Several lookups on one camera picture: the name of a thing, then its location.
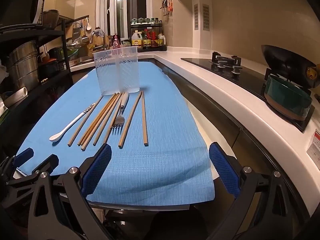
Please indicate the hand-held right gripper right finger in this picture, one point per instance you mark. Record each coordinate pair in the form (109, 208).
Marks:
(223, 172)

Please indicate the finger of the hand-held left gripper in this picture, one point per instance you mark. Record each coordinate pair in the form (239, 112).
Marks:
(23, 155)
(50, 162)

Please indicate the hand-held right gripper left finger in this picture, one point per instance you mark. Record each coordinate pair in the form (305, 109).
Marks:
(100, 170)

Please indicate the wooden chopstick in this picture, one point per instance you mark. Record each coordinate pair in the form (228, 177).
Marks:
(144, 120)
(86, 143)
(89, 130)
(111, 120)
(86, 121)
(101, 131)
(130, 120)

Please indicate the clear plastic utensil holder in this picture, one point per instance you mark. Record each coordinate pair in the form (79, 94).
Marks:
(127, 75)

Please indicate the blue table cloth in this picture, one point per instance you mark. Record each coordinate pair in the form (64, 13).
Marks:
(155, 170)

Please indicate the white paper roll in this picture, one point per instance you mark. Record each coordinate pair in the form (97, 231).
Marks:
(17, 95)

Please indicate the white rag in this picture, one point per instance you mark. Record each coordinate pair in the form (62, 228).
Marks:
(3, 71)

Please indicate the large steel stockpot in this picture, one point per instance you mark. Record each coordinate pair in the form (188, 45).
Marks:
(22, 67)

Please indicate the black pot orange lid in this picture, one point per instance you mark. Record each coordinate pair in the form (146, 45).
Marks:
(48, 68)

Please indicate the green pot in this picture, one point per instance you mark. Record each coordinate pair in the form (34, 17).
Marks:
(285, 100)

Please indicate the dark cooking pot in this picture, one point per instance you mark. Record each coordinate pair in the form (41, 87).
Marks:
(57, 53)

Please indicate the black burner grate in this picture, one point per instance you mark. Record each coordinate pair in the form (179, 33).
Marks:
(226, 60)

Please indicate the black glass gas hob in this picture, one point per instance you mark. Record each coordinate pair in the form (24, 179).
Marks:
(200, 62)

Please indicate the black shelving rack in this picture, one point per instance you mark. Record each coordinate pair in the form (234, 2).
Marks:
(63, 45)

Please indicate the black wok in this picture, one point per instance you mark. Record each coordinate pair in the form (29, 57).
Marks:
(282, 60)

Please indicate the pink dish soap bottle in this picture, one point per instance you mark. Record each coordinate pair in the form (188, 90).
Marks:
(116, 42)

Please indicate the jar with green lid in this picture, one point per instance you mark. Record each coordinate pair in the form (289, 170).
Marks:
(126, 44)

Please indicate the wooden cutting board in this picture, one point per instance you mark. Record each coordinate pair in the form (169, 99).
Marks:
(100, 40)

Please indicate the chrome sink faucet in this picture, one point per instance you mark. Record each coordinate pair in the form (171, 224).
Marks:
(93, 36)

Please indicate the hanging metal grater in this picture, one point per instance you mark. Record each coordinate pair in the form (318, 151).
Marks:
(76, 31)

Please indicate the white oil jug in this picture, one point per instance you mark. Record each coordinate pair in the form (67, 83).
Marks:
(136, 41)

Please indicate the row of sauce bottles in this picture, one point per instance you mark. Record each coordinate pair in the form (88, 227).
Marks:
(152, 40)

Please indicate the hanging white ladle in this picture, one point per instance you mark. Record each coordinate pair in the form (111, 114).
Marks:
(88, 26)

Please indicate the row of spice jars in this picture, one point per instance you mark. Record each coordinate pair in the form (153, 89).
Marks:
(143, 20)

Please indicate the black spice rack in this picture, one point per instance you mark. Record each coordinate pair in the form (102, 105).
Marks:
(162, 25)

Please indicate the window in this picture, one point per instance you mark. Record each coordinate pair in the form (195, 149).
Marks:
(120, 5)

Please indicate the hanging orange kitchen tool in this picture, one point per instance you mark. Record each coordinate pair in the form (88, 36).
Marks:
(171, 6)

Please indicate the hanging metal scissors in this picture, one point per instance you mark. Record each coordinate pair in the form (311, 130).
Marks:
(165, 6)

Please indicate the wall vent grille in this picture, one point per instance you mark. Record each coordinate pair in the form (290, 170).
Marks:
(196, 17)
(205, 17)

